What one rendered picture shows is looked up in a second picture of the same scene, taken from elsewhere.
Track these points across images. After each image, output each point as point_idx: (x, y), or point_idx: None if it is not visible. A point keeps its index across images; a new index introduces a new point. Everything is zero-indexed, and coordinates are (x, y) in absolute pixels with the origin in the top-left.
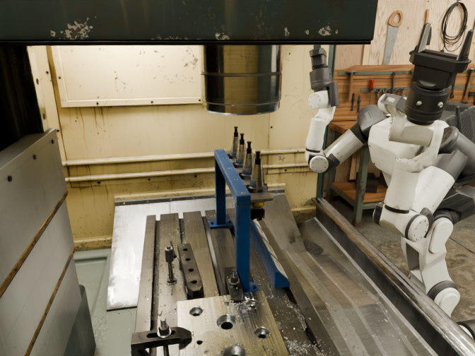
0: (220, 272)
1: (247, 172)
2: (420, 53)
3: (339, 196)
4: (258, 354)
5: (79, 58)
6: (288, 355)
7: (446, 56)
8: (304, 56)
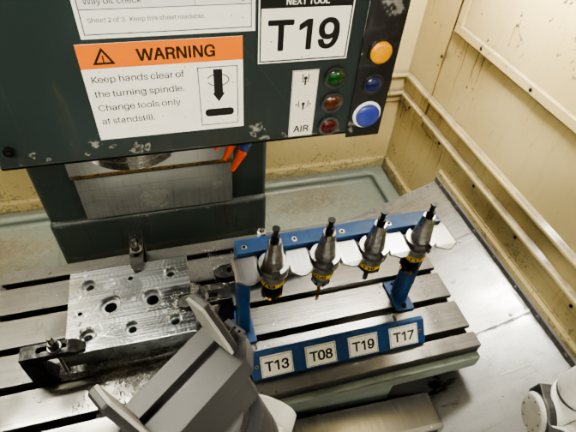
0: (279, 303)
1: (315, 249)
2: (207, 339)
3: None
4: (105, 323)
5: None
6: (98, 349)
7: (179, 402)
8: None
